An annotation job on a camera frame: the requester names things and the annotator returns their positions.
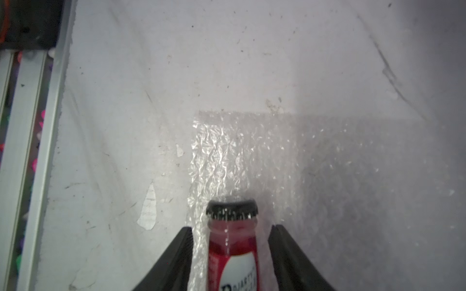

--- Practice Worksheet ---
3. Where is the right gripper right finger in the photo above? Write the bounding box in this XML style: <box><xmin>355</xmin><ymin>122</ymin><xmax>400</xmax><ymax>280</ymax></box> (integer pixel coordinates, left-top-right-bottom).
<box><xmin>268</xmin><ymin>224</ymin><xmax>335</xmax><ymax>291</ymax></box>

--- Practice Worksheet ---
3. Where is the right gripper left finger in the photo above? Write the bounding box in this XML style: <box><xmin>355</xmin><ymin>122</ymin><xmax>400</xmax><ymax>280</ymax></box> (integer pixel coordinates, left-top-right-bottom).
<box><xmin>133</xmin><ymin>227</ymin><xmax>194</xmax><ymax>291</ymax></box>

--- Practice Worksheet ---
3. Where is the red glass bottle black cap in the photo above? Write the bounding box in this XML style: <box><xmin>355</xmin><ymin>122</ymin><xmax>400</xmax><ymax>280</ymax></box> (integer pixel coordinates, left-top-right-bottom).
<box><xmin>206</xmin><ymin>199</ymin><xmax>260</xmax><ymax>291</ymax></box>

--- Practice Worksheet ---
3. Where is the clear bubble wrap sheet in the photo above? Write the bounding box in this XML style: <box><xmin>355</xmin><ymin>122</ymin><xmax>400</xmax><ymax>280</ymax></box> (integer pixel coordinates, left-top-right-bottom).
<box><xmin>187</xmin><ymin>112</ymin><xmax>466</xmax><ymax>291</ymax></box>

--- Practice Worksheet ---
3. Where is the aluminium front rail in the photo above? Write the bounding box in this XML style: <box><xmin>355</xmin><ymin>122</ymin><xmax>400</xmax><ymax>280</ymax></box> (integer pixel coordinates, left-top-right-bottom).
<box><xmin>1</xmin><ymin>1</ymin><xmax>76</xmax><ymax>291</ymax></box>

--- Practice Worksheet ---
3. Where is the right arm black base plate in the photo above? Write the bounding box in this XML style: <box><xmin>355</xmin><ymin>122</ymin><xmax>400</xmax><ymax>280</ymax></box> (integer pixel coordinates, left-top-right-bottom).
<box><xmin>1</xmin><ymin>0</ymin><xmax>67</xmax><ymax>50</ymax></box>

